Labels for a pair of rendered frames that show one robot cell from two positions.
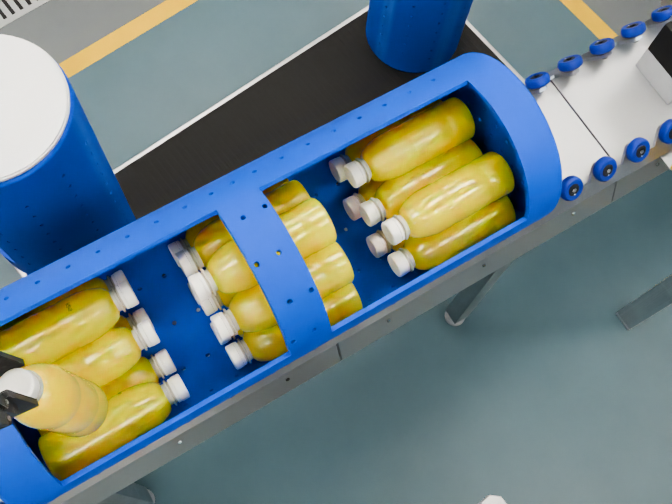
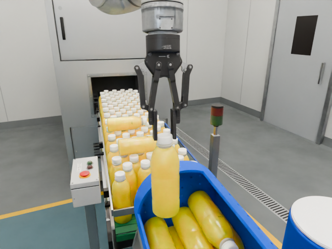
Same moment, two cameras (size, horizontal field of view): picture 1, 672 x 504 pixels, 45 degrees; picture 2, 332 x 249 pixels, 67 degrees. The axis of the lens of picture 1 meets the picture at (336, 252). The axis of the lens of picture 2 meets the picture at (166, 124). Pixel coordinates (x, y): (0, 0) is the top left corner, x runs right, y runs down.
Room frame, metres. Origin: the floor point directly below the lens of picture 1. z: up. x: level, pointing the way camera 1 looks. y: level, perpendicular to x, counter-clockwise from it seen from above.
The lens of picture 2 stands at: (0.33, -0.20, 1.60)
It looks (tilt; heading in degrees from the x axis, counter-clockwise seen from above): 20 degrees down; 114
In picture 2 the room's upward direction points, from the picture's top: straight up
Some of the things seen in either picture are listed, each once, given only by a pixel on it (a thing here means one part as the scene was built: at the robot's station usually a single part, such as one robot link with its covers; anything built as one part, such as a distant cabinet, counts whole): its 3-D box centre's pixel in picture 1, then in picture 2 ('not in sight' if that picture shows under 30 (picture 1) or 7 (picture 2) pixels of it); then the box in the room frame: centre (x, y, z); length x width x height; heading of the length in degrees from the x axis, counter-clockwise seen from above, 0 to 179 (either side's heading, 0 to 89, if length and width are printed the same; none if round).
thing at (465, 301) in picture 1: (478, 283); not in sight; (0.66, -0.37, 0.31); 0.06 x 0.06 x 0.63; 40
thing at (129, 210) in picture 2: not in sight; (165, 204); (-0.01, 0.55, 0.96); 0.40 x 0.01 x 0.03; 40
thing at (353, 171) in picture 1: (354, 174); not in sight; (0.52, -0.01, 1.11); 0.04 x 0.02 x 0.04; 40
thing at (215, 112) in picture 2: not in sight; (217, 110); (0.08, 1.01, 1.23); 0.06 x 0.06 x 0.04
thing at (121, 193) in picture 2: not in sight; (121, 198); (-0.16, 0.48, 1.00); 0.07 x 0.07 x 0.19
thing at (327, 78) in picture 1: (280, 172); not in sight; (0.99, 0.20, 0.07); 1.50 x 0.52 x 0.15; 137
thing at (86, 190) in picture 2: not in sight; (86, 179); (-0.31, 0.46, 1.05); 0.20 x 0.10 x 0.10; 130
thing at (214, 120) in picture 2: not in sight; (216, 119); (0.08, 1.01, 1.18); 0.06 x 0.06 x 0.05
